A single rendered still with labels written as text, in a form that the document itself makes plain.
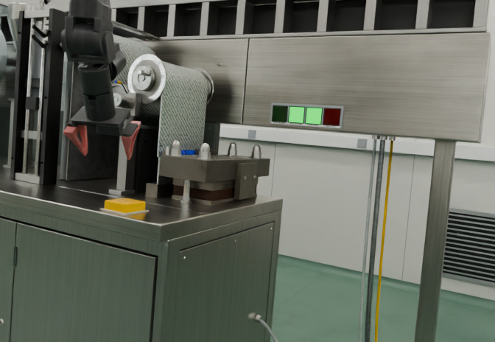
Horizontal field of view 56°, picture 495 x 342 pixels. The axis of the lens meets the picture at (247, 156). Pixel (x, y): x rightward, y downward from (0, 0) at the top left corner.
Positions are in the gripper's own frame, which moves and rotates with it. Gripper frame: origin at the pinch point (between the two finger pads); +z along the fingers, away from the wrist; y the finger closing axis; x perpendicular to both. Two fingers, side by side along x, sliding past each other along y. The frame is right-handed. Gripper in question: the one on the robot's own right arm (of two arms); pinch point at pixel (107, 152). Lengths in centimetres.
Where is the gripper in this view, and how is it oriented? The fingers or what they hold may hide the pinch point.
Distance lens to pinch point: 102.5
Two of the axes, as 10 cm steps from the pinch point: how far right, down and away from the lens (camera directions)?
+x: -1.1, 5.3, -8.4
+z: -0.3, 8.4, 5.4
